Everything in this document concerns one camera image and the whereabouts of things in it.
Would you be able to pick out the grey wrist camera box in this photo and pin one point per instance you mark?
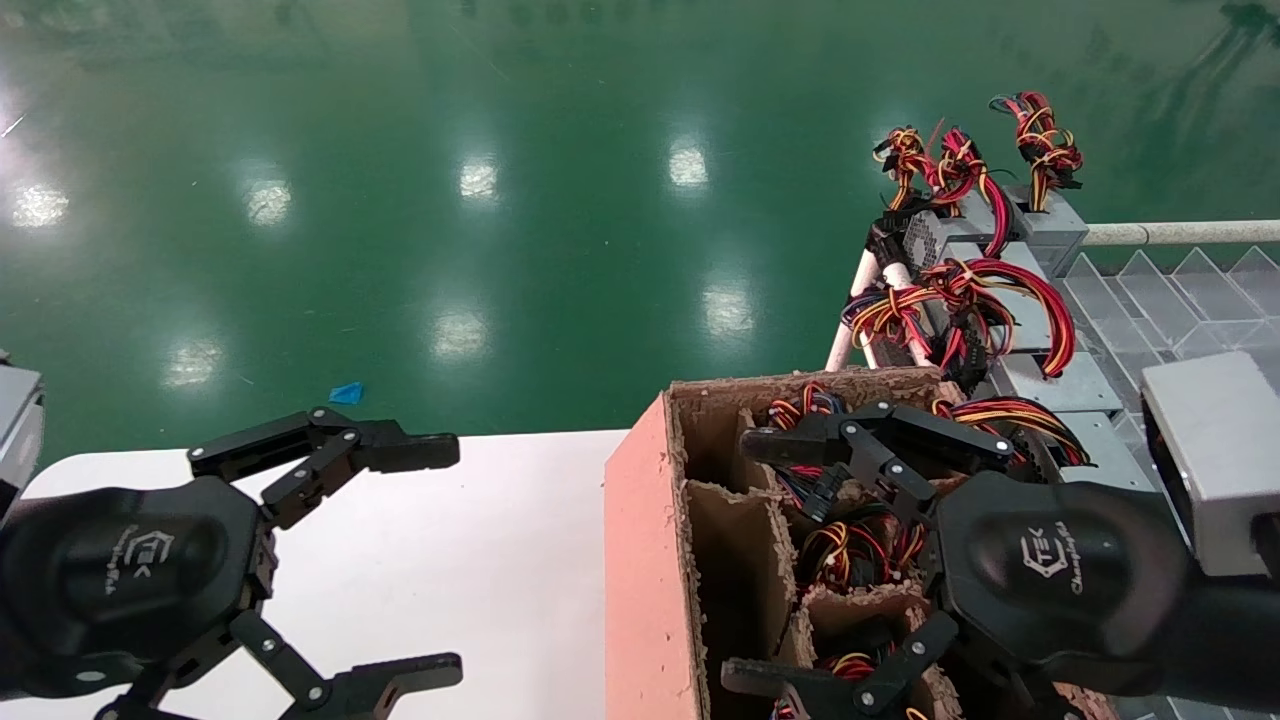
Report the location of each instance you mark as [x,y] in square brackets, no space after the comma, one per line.
[1220,450]
[18,430]

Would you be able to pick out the clear plastic divider tray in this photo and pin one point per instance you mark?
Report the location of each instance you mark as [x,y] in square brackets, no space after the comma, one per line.
[1200,300]

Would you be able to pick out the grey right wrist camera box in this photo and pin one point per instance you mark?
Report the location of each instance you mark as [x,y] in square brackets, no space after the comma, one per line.
[1220,450]

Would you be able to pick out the black pipe joint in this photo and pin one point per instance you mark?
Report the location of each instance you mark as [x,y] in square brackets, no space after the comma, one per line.
[885,240]

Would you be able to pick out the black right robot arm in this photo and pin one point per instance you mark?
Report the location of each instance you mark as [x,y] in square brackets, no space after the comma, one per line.
[1240,640]

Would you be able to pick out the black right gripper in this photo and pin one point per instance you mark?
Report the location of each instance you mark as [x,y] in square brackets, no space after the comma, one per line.
[1060,570]

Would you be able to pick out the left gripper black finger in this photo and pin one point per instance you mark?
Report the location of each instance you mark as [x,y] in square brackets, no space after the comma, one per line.
[400,680]

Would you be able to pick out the short white rack pipe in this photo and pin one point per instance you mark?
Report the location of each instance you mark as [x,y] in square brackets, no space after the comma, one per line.
[850,320]
[897,275]

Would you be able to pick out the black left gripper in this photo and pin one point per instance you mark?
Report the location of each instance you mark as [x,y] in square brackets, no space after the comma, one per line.
[120,570]

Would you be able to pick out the brown cardboard divider insert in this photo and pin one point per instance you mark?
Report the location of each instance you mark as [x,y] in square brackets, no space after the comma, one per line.
[740,530]

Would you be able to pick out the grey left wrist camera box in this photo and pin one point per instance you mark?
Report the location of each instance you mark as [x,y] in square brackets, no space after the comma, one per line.
[18,430]

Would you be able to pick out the blue paper scrap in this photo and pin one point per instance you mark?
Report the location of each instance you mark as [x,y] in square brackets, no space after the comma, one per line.
[347,394]

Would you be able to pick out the pink cardboard box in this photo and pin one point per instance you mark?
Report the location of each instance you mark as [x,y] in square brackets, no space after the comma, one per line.
[645,560]

